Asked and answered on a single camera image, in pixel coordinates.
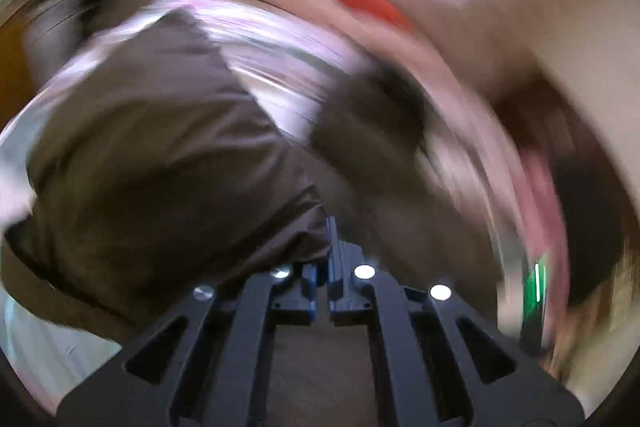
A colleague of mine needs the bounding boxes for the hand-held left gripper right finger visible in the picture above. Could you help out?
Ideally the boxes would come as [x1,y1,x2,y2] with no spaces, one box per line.
[330,239,587,427]

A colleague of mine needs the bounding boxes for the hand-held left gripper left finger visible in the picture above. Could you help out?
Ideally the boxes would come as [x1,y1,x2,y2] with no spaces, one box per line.
[57,217,335,427]

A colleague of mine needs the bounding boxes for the brown padded jacket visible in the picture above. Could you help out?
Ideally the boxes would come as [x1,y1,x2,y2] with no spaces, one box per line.
[0,9,506,427]

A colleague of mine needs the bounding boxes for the pink cartoon bedsheet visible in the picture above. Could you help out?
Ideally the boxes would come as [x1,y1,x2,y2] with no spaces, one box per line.
[155,0,361,138]

